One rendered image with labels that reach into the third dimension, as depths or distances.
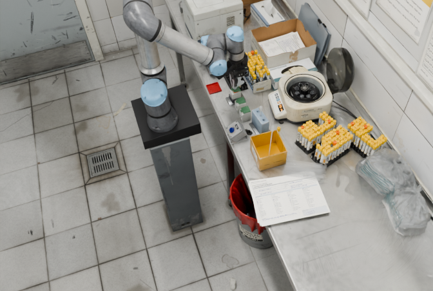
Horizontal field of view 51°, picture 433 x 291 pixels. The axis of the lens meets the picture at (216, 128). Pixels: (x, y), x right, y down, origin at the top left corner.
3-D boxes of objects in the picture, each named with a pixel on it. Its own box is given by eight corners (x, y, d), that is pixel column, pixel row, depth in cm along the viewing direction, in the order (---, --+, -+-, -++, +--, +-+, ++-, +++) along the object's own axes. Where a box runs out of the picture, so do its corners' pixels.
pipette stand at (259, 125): (249, 124, 223) (249, 111, 215) (261, 119, 225) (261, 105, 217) (258, 138, 217) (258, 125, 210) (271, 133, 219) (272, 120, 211)
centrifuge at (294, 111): (265, 93, 236) (265, 76, 227) (320, 84, 238) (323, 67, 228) (276, 127, 221) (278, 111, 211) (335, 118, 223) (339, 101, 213)
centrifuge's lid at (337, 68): (332, 36, 212) (348, 35, 213) (319, 75, 231) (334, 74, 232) (348, 67, 198) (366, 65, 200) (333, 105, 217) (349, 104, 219)
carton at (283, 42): (249, 50, 258) (249, 29, 246) (295, 37, 262) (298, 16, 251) (266, 78, 243) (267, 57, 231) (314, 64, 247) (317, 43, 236)
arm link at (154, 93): (146, 119, 208) (139, 99, 197) (145, 98, 216) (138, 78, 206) (172, 114, 208) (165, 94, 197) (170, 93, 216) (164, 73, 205)
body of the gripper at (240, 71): (249, 76, 219) (249, 58, 209) (232, 82, 217) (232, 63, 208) (243, 67, 223) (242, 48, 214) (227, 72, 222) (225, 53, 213)
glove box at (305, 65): (267, 78, 243) (267, 65, 235) (307, 67, 247) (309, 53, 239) (276, 94, 235) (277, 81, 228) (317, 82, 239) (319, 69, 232)
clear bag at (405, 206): (379, 193, 195) (386, 176, 184) (419, 192, 194) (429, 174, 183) (390, 236, 182) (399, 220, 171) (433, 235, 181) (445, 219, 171)
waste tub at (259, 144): (249, 149, 214) (249, 136, 206) (276, 142, 215) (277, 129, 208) (258, 172, 205) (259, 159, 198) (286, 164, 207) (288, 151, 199)
